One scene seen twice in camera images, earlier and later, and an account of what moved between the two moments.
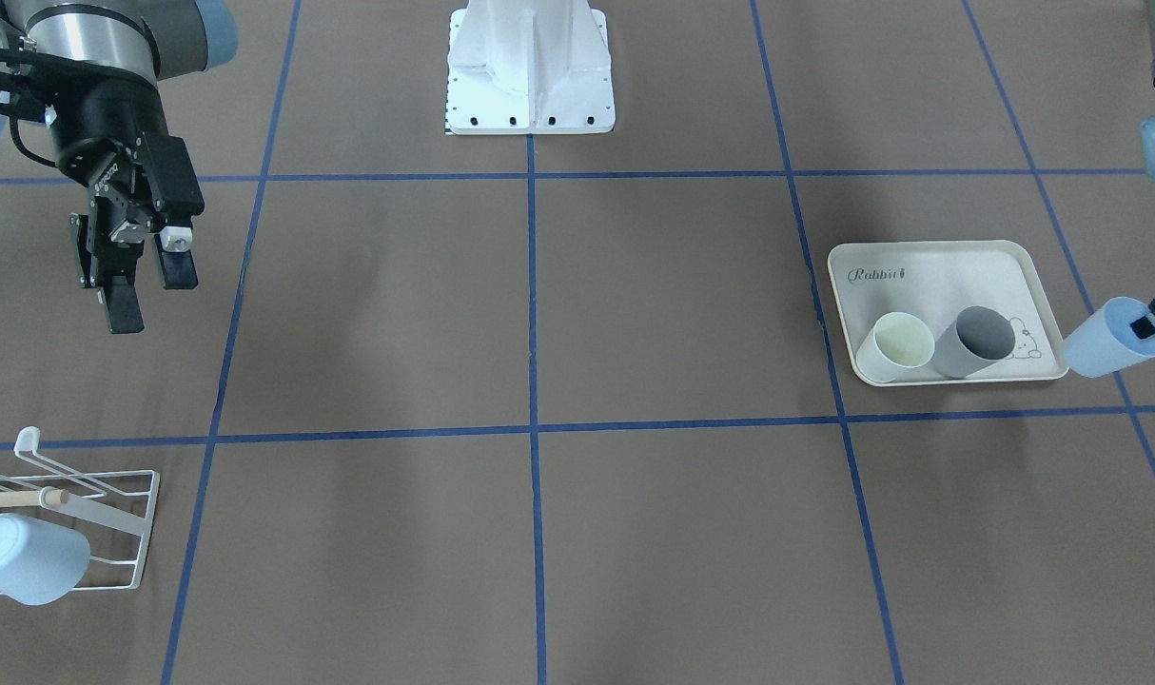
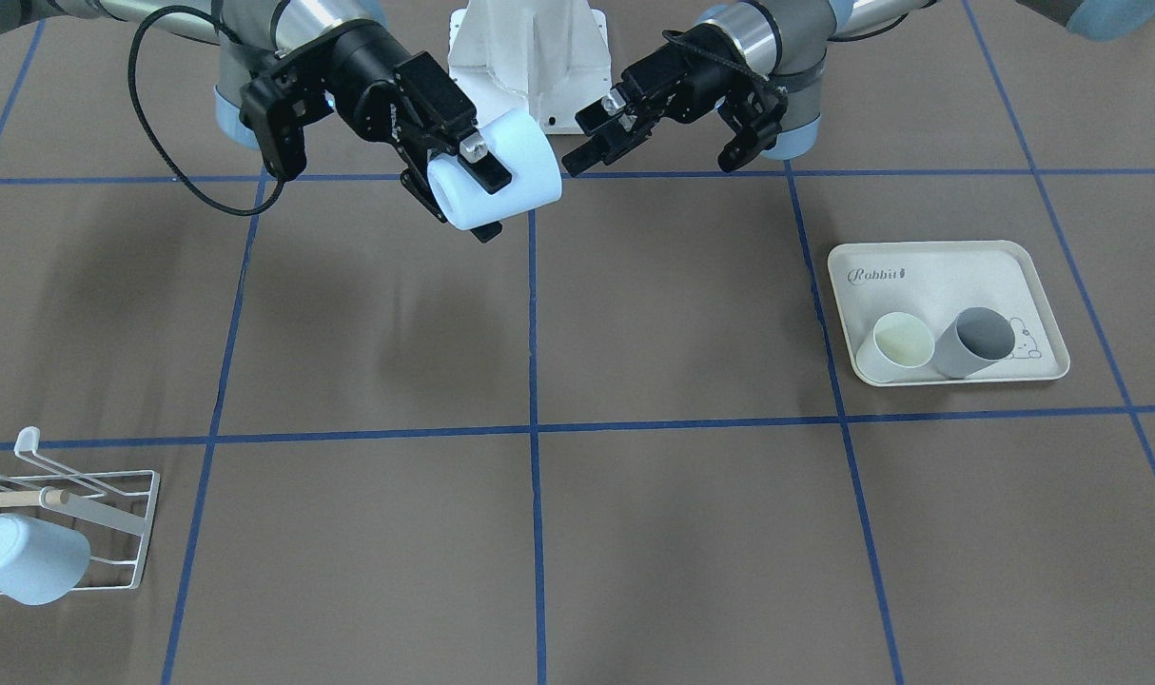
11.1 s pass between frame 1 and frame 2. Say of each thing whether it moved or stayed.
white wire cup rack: stayed
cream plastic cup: stayed
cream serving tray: stayed
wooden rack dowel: stayed
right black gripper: moved
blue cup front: moved
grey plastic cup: stayed
